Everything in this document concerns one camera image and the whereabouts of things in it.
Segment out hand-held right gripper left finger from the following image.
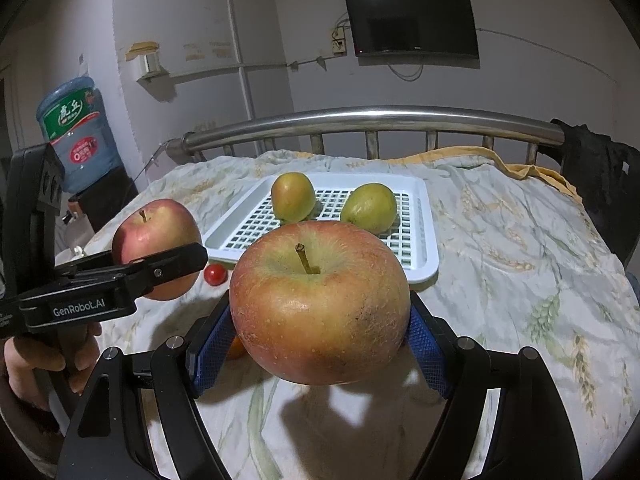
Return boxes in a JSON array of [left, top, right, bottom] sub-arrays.
[[59, 302, 241, 480]]

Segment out black bag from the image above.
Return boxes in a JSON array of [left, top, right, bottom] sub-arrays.
[[550, 119, 640, 271]]

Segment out black wall television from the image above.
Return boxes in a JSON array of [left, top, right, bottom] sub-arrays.
[[343, 0, 481, 58]]

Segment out dark water dispenser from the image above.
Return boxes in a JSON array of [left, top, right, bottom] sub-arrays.
[[67, 165, 138, 233]]

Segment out large orange-red apple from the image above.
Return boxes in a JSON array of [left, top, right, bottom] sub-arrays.
[[229, 221, 412, 386]]

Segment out white wall pipe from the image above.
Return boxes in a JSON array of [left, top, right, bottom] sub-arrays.
[[170, 0, 351, 121]]

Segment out reddish green pear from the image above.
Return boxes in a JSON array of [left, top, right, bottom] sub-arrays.
[[271, 172, 317, 224]]

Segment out thin wall wire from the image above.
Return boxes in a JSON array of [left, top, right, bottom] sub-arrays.
[[477, 27, 616, 81]]

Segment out blue water jug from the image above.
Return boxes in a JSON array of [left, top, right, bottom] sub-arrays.
[[36, 77, 123, 193]]

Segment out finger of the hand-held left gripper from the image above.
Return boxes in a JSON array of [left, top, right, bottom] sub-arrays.
[[120, 242, 208, 302], [54, 251, 115, 281]]

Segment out person's left forearm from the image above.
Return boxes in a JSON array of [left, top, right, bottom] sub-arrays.
[[0, 400, 66, 467]]

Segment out television cable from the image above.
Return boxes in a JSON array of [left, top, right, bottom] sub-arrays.
[[387, 57, 423, 81]]

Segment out white wall switch box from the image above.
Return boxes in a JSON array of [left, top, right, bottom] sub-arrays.
[[137, 42, 166, 81]]

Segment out pink-red apple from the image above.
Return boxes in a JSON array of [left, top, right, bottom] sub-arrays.
[[111, 199, 203, 302]]

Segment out white plastic grid tray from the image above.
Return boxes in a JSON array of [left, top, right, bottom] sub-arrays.
[[204, 175, 440, 291]]

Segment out person's left hand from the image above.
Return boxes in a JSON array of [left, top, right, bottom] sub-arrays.
[[3, 323, 103, 412]]

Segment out metal bed rail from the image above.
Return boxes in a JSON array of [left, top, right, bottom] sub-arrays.
[[167, 106, 566, 166]]

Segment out yellow cloth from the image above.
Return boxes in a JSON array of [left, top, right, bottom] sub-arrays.
[[390, 146, 583, 206]]

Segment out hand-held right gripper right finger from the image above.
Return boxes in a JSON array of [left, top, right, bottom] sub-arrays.
[[405, 292, 583, 480]]

